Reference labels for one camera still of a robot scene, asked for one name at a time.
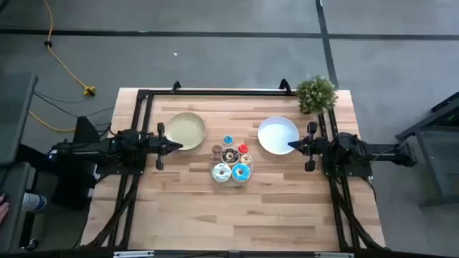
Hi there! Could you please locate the white round plate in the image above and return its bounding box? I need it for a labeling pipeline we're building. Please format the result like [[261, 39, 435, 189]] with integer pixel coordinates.
[[257, 115, 301, 156]]

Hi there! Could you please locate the large chocolate-iced donut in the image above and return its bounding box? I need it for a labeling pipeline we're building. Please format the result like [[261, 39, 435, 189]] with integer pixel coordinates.
[[220, 146, 241, 166]]

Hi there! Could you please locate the large white-iced donut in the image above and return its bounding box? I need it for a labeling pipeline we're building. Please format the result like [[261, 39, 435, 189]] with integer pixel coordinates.
[[211, 163, 232, 183]]

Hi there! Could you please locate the black caster wheel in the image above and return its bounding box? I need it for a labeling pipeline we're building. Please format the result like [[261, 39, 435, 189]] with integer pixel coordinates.
[[22, 237, 39, 252]]

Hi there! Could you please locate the black equipment stand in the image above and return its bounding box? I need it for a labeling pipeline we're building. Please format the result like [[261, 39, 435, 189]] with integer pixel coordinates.
[[52, 116, 102, 211]]

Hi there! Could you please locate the grey desk panel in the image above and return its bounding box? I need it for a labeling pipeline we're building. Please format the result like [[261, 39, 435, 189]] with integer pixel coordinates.
[[0, 72, 39, 166], [0, 161, 32, 254]]

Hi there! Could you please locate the green potted plant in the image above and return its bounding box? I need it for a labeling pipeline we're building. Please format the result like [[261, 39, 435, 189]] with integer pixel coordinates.
[[295, 74, 339, 115]]

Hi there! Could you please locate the beige round plate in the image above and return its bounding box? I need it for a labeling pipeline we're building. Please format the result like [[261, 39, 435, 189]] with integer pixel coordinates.
[[164, 111, 207, 151]]

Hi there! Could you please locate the dark metal cart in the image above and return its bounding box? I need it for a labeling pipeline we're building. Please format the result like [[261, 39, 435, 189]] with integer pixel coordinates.
[[395, 91, 459, 209]]

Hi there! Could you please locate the white and blue bottle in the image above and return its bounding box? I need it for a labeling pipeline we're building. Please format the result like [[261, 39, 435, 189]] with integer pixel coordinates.
[[22, 192, 47, 213]]

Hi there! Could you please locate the round woven placemat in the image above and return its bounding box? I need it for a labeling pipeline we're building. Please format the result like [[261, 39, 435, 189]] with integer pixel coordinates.
[[209, 142, 255, 187]]

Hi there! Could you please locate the thin black cable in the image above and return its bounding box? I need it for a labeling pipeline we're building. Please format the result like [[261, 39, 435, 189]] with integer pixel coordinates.
[[34, 91, 115, 119]]

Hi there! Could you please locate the person's hand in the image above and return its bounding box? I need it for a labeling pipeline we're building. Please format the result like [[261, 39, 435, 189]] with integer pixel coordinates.
[[0, 194, 10, 225]]

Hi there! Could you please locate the large blue-iced donut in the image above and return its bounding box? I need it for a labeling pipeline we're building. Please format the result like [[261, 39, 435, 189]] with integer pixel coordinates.
[[231, 163, 252, 183]]

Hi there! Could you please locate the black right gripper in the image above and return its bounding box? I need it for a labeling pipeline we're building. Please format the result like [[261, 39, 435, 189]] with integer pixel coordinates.
[[288, 121, 329, 172]]

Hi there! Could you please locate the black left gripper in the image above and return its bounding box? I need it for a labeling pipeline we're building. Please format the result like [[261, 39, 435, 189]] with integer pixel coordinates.
[[145, 122, 184, 171]]

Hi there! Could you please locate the black aluminium frame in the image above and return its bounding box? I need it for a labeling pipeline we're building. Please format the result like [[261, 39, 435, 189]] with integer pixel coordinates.
[[81, 78, 387, 258]]

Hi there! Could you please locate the yellow extension cable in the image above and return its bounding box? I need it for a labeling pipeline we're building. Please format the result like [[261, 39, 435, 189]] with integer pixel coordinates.
[[28, 0, 97, 133]]

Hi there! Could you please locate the silver metal bracket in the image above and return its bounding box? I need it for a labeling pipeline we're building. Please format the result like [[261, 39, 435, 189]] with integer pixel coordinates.
[[313, 252, 355, 258], [113, 250, 155, 258]]

